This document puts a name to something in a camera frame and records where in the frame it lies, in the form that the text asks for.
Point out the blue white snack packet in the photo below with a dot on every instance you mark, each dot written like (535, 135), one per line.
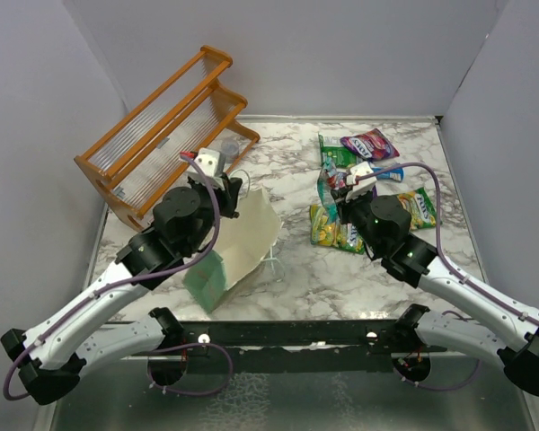
(396, 174)

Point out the green printed paper bag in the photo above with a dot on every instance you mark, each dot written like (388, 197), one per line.
(242, 245)

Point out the mint blossom candy bag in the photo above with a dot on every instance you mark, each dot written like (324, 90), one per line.
(330, 181)

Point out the orange wooden shelf rack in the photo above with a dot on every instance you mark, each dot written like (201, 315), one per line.
(137, 161)

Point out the small clear plastic jar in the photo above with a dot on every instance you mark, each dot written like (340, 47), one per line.
(230, 149)

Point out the purple pink candy bag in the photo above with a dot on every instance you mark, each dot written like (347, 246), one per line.
(372, 146)

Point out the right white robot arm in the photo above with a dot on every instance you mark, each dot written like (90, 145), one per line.
(501, 330)

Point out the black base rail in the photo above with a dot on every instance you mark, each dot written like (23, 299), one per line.
(277, 347)

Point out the green lemon snack packet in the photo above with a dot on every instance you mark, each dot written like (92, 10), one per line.
(419, 205)

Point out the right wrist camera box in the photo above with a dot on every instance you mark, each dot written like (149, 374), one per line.
(360, 180)

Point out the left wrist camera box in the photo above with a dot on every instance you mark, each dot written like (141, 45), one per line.
(211, 162)

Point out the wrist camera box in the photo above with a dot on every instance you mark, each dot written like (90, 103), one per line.
(211, 162)
(360, 180)

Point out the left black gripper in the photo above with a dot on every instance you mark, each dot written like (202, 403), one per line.
(229, 196)

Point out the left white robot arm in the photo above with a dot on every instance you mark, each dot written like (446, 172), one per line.
(51, 358)

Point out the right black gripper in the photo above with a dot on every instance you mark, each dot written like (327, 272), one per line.
(344, 206)

